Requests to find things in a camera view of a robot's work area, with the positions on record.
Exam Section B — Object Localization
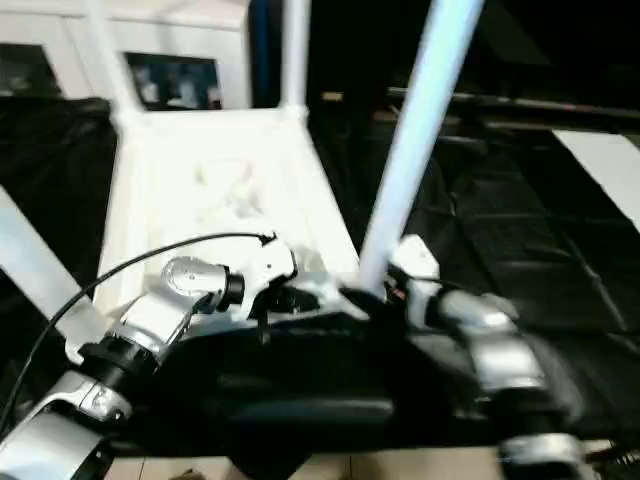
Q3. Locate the white plastic table leg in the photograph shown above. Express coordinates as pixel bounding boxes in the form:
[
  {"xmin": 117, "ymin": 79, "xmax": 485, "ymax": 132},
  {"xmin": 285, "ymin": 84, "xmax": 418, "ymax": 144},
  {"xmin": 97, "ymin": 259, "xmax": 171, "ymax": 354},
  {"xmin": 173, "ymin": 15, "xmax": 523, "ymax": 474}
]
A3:
[
  {"xmin": 83, "ymin": 0, "xmax": 145, "ymax": 127},
  {"xmin": 281, "ymin": 0, "xmax": 312, "ymax": 117},
  {"xmin": 0, "ymin": 183, "xmax": 100, "ymax": 352},
  {"xmin": 357, "ymin": 0, "xmax": 487, "ymax": 292}
]

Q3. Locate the long black rod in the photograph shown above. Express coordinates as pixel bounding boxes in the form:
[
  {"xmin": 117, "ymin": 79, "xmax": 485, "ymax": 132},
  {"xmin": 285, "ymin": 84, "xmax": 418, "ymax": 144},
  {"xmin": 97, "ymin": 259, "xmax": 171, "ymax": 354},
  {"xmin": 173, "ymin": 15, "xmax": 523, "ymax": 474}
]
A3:
[{"xmin": 387, "ymin": 86, "xmax": 640, "ymax": 120}]

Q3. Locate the black mat cover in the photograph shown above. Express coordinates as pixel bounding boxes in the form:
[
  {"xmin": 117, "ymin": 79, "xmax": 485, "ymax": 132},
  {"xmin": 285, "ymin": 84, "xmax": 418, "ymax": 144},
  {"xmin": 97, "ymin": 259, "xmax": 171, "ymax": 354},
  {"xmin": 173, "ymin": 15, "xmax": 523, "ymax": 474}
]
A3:
[{"xmin": 0, "ymin": 92, "xmax": 640, "ymax": 476}]

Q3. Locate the white cabinet with glass doors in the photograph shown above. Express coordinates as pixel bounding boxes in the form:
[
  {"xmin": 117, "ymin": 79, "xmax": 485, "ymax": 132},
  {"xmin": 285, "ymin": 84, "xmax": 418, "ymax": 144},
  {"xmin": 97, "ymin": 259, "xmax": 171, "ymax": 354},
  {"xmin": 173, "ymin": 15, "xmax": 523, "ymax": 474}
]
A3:
[{"xmin": 0, "ymin": 0, "xmax": 252, "ymax": 112}]

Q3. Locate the white flat board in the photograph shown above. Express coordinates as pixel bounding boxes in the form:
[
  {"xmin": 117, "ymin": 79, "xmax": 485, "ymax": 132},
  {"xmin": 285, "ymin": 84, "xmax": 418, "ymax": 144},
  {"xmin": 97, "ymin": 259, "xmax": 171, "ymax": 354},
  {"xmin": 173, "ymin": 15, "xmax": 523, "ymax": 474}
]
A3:
[{"xmin": 553, "ymin": 129, "xmax": 640, "ymax": 225}]

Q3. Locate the white plastic table top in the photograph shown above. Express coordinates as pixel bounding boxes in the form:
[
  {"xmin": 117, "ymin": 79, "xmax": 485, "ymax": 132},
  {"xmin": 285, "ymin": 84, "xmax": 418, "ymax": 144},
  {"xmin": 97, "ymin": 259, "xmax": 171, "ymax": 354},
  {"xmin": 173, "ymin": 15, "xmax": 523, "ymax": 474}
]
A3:
[{"xmin": 63, "ymin": 106, "xmax": 375, "ymax": 367}]

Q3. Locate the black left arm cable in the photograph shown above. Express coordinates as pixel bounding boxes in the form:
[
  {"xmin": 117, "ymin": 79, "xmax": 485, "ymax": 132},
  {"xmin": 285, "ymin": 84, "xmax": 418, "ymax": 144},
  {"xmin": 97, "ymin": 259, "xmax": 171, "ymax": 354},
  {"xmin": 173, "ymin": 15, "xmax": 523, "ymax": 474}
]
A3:
[{"xmin": 0, "ymin": 229, "xmax": 280, "ymax": 437}]

